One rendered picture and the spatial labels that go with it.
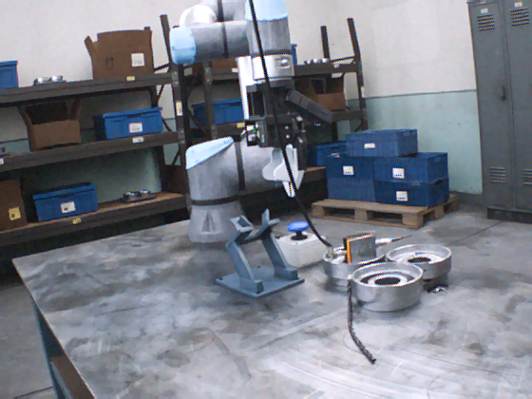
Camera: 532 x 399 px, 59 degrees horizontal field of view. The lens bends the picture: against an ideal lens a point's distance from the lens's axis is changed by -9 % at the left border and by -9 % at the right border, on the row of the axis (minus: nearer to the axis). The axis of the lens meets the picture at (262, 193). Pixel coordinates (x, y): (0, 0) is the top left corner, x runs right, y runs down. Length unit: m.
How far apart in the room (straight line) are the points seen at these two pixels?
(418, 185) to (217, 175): 3.40
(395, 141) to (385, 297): 3.88
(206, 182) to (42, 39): 3.65
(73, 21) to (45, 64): 0.47
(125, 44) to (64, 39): 0.69
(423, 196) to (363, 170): 0.69
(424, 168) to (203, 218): 3.36
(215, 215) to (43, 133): 2.98
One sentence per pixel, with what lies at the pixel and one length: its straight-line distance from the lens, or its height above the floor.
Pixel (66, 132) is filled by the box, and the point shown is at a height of 1.11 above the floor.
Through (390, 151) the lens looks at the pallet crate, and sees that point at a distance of 4.59.
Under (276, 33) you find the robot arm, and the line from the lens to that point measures 0.91.
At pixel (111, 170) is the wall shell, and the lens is 4.74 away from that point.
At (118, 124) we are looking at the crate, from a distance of 4.25.
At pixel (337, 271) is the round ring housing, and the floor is 0.83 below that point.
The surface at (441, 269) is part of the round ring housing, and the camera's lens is 0.81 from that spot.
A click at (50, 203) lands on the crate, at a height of 0.58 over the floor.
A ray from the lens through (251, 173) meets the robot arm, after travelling 1.19.
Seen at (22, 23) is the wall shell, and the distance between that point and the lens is 4.71.
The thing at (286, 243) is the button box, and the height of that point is 0.84.
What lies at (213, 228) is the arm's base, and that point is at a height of 0.83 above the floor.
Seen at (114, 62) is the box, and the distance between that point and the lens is 4.28.
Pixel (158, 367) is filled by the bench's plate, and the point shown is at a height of 0.80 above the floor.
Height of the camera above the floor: 1.09
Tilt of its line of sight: 9 degrees down
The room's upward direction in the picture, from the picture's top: 6 degrees counter-clockwise
